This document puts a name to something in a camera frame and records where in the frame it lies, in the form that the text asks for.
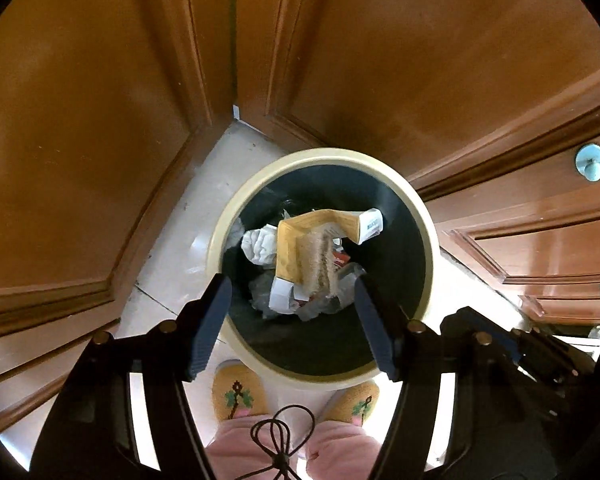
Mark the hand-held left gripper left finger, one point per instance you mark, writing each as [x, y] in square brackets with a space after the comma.
[210, 330]

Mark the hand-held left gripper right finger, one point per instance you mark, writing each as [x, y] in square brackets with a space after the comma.
[375, 330]

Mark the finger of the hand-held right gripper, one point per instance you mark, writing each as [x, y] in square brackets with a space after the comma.
[460, 317]

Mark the clear plastic wrap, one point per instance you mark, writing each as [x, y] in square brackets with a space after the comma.
[330, 307]

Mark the red printed carton box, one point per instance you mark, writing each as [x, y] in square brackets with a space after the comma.
[341, 259]

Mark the white tissue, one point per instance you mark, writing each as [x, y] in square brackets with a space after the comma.
[260, 245]

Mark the yellow paper packaging strip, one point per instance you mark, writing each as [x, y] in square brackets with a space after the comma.
[292, 245]

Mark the cream round trash bin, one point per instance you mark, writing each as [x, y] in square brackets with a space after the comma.
[330, 156]

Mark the yellow embroidered slipper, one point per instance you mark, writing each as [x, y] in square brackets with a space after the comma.
[352, 402]
[240, 392]

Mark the brown wooden cabinet door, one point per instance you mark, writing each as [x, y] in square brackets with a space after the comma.
[530, 240]
[80, 135]
[405, 60]

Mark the pink pants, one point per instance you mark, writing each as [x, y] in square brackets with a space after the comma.
[230, 452]

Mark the teal round wall hook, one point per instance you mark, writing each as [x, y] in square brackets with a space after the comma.
[590, 161]

